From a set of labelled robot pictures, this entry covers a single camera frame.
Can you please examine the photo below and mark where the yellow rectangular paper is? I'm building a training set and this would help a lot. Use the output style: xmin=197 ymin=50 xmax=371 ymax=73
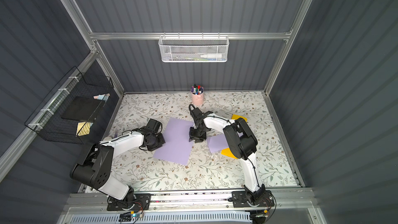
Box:
xmin=220 ymin=114 xmax=248 ymax=159

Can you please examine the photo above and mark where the white vented panel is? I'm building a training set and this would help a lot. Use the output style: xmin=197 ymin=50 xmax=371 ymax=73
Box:
xmin=69 ymin=211 xmax=251 ymax=224

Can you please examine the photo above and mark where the pastel note pad in basket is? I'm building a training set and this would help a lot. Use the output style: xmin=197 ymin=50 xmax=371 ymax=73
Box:
xmin=93 ymin=93 xmax=110 ymax=101

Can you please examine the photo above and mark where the white wire mesh basket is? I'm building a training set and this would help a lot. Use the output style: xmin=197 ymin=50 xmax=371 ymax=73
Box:
xmin=158 ymin=36 xmax=230 ymax=63

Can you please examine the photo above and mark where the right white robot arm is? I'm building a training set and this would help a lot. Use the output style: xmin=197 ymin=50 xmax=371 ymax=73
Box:
xmin=188 ymin=104 xmax=265 ymax=196

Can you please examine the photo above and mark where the white bottle in basket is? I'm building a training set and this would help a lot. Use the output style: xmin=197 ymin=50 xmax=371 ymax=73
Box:
xmin=200 ymin=54 xmax=223 ymax=60

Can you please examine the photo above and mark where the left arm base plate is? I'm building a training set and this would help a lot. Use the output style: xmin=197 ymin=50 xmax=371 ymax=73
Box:
xmin=107 ymin=190 xmax=152 ymax=212

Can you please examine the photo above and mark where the purple paper sheet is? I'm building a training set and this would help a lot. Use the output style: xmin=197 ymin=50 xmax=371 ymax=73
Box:
xmin=207 ymin=134 xmax=229 ymax=153
xmin=153 ymin=118 xmax=194 ymax=166

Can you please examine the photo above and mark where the yellow sticky note pad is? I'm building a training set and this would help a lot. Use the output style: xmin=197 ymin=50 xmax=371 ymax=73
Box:
xmin=76 ymin=122 xmax=93 ymax=136

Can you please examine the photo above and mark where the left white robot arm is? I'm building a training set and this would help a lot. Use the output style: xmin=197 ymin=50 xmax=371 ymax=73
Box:
xmin=70 ymin=119 xmax=165 ymax=203

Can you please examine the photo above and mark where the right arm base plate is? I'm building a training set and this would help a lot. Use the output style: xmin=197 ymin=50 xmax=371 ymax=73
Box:
xmin=228 ymin=190 xmax=275 ymax=208

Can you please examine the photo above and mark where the pink pen cup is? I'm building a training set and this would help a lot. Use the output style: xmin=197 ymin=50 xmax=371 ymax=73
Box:
xmin=191 ymin=84 xmax=204 ymax=106

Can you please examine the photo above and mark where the black wire wall basket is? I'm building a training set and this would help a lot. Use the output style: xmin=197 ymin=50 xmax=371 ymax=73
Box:
xmin=25 ymin=71 xmax=114 ymax=144

